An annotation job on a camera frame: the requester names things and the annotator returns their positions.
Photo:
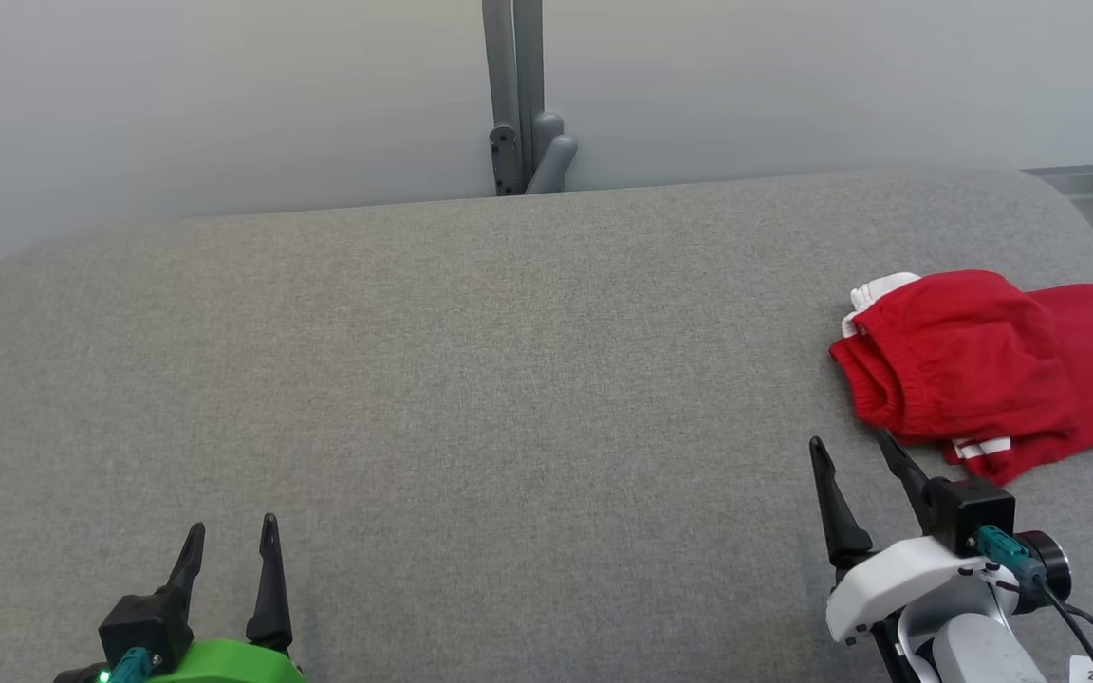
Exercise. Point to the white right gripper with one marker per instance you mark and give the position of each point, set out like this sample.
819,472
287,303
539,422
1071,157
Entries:
883,583

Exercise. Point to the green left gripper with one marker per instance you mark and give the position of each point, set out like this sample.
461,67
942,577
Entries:
224,664

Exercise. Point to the red shorts with white trim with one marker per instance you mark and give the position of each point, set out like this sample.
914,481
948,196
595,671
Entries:
964,351

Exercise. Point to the grey fabric sofa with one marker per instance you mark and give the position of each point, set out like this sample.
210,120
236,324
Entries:
509,398

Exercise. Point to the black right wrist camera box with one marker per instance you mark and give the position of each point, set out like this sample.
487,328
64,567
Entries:
969,517

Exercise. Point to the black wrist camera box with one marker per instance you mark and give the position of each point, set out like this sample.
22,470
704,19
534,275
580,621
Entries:
143,621
969,517

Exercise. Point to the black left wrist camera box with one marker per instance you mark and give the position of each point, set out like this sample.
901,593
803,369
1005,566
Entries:
143,621

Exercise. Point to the grey metal partition post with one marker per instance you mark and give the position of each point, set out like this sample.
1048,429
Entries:
509,57

